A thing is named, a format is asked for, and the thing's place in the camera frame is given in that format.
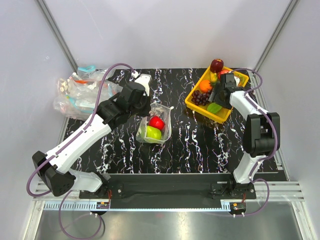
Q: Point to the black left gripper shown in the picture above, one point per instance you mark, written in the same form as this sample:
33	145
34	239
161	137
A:
146	112

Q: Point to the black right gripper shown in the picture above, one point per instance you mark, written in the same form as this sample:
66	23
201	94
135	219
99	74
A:
217	101

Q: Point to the green star fruit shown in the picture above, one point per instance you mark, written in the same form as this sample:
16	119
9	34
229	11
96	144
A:
213	108

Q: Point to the bright red apple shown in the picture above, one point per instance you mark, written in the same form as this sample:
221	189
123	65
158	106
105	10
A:
156	122

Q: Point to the clear zip top bag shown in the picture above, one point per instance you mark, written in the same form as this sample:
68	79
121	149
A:
164	112

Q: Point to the smooth green apple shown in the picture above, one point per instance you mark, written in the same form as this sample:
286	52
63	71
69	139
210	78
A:
153	133

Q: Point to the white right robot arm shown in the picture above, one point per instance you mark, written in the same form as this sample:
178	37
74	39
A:
261	137

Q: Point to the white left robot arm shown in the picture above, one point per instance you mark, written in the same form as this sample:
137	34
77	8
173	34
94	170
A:
54	167

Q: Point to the pile of clear zip bags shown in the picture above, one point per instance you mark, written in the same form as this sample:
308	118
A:
77	95

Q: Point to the small yellow fruit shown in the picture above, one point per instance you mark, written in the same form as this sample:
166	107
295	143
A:
213	77

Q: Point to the dark red apple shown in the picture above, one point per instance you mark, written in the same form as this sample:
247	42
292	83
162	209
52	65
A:
216	65

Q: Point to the orange fruit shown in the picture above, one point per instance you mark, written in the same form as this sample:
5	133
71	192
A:
205	86

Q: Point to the dark purple grape bunch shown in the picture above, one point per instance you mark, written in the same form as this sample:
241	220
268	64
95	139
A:
200	98

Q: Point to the yellow plastic fruit tray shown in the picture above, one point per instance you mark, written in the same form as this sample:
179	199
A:
222	115

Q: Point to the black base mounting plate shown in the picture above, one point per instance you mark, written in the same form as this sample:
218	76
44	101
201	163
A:
213	185

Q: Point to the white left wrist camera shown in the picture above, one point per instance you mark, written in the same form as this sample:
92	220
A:
144	80

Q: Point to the aluminium frame rail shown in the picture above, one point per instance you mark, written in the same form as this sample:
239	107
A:
262	193

